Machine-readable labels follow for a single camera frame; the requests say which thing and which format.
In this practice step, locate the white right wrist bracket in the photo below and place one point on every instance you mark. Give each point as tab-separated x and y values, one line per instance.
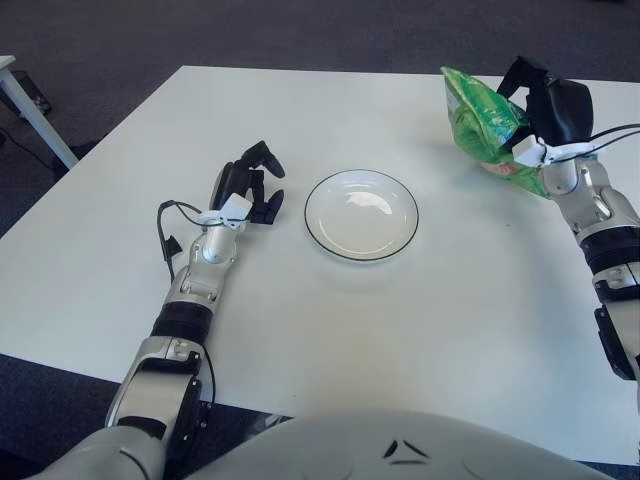
527	150

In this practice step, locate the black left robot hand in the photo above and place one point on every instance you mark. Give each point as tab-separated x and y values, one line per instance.
225	182

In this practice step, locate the grey robot torso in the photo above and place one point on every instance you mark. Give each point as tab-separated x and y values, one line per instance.
390	450

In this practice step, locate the white plate with black rim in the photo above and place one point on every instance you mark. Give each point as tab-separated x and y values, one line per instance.
361	217

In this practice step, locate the black box under side table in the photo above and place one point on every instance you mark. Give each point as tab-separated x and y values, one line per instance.
35	95

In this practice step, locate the green potato chips bag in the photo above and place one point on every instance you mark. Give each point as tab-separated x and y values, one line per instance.
480	115

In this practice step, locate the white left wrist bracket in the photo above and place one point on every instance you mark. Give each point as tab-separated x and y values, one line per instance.
237	207

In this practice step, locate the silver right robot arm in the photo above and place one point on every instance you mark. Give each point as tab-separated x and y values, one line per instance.
605	210

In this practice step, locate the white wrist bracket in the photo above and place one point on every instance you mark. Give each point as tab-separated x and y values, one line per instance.
237	207
527	150

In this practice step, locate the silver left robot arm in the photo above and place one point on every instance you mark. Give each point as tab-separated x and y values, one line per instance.
200	280

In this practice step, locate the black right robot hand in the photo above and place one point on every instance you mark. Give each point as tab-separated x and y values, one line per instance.
565	112

